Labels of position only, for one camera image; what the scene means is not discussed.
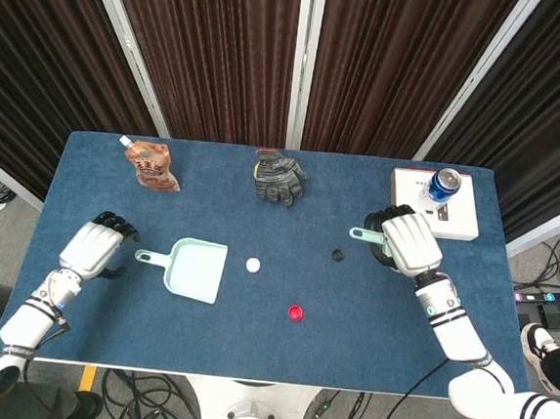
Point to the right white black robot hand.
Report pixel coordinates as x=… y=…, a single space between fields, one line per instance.
x=411 y=245

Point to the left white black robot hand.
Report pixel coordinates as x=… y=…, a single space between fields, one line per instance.
x=90 y=249

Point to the mint green hand brush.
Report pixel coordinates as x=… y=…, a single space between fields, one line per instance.
x=363 y=234

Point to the black bottle cap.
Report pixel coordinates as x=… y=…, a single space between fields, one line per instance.
x=338 y=258

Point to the mint green plastic dustpan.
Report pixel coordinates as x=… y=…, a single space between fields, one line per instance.
x=196 y=271

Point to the red bottle cap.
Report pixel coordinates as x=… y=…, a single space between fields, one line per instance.
x=296 y=313

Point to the white bottle cap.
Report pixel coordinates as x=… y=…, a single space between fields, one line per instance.
x=253 y=264

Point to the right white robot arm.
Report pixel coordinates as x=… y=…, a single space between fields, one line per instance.
x=455 y=333

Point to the grey knitted work gloves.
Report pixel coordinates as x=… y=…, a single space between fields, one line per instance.
x=277 y=180

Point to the flat white cardboard box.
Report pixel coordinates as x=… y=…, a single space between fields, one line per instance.
x=460 y=225

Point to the blue drink can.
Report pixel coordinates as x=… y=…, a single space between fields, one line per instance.
x=441 y=187

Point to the brown spout drink pouch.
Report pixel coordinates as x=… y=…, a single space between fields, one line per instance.
x=153 y=166

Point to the yellow floor tape strip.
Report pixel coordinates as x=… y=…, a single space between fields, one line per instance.
x=84 y=379

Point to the blue felt table cover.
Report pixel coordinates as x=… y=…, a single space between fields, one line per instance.
x=200 y=340

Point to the black shoe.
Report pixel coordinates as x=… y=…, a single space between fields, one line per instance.
x=86 y=406

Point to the white black sneaker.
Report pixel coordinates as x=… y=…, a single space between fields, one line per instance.
x=535 y=344

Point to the black foot pedal box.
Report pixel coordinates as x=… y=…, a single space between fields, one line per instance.
x=555 y=317

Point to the brown pleated partition screen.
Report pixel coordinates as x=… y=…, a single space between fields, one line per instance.
x=29 y=50
x=555 y=96
x=215 y=57
x=395 y=72

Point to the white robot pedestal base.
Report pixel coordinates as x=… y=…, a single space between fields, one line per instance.
x=252 y=413

